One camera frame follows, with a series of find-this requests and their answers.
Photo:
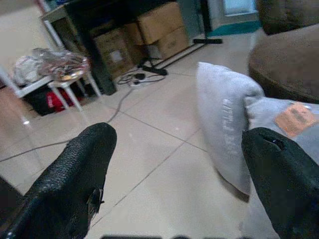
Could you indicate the crumpled plastic bags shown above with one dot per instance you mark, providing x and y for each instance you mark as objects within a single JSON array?
[{"x": 49, "y": 64}]

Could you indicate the grey pillow with orange label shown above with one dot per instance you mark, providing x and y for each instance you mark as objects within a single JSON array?
[{"x": 224, "y": 119}]

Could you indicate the brown sofa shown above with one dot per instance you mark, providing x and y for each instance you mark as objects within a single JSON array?
[{"x": 286, "y": 52}]

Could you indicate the white small table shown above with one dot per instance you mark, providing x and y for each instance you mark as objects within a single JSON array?
[{"x": 49, "y": 84}]

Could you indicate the cardboard box with white label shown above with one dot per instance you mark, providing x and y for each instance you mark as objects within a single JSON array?
[{"x": 115, "y": 52}]

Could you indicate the black stand base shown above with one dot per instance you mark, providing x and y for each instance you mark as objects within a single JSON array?
[{"x": 208, "y": 41}]

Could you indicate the black desk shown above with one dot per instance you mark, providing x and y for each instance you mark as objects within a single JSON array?
[{"x": 82, "y": 30}]

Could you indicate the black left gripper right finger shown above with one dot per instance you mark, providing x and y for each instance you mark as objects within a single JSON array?
[{"x": 281, "y": 179}]

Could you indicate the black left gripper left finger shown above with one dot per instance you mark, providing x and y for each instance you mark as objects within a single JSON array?
[{"x": 67, "y": 179}]

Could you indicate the large cardboard box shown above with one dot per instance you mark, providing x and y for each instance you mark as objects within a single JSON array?
[{"x": 154, "y": 22}]

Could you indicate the red and black bag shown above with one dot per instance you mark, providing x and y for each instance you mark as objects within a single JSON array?
[{"x": 53, "y": 99}]

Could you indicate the teal door mat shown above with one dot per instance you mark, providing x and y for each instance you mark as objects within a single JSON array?
[{"x": 234, "y": 28}]

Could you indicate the low cardboard box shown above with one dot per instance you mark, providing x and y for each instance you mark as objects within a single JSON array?
[{"x": 172, "y": 43}]

